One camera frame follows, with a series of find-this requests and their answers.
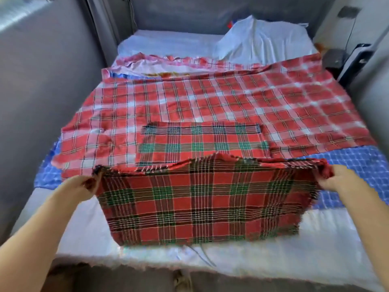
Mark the white framed window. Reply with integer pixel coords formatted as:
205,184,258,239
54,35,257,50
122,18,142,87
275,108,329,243
0,0,56,33

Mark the grey padded headboard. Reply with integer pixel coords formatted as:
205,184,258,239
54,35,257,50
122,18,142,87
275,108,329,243
129,0,338,39

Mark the blue checked cloth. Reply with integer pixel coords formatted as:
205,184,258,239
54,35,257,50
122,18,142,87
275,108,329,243
33,138,389,210

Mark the person's left forearm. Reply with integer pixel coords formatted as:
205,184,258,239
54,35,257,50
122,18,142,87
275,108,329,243
0,194,80,292

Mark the red green plaid cloth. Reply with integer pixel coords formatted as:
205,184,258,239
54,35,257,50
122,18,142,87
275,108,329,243
91,121,335,247

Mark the person's left hand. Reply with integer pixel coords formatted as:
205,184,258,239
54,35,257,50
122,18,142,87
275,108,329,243
56,170,105,208

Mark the black white standing device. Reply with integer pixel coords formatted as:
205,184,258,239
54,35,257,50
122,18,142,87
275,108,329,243
337,43,374,88

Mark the white pillow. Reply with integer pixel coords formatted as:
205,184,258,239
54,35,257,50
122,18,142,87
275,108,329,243
213,15,320,66

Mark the person's right hand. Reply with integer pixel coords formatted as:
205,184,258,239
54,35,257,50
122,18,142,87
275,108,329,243
313,164,367,195

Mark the olive sandal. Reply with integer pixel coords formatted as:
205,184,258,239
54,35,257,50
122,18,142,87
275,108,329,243
172,271,193,292

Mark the dark nightstand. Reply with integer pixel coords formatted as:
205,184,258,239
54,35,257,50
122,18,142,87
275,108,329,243
321,48,348,72

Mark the white bed sheet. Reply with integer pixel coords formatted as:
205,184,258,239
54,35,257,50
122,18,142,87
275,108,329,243
9,28,389,292

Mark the red white plaid cloth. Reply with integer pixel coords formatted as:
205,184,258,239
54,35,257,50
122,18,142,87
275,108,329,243
51,53,378,180

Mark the person's right forearm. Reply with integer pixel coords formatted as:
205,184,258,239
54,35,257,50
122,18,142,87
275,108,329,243
343,184,389,290

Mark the dark wall socket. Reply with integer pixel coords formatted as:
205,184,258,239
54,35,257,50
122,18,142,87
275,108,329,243
337,5,361,19

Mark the grey curtain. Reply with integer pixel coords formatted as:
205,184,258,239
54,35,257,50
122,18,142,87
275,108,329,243
84,0,131,64

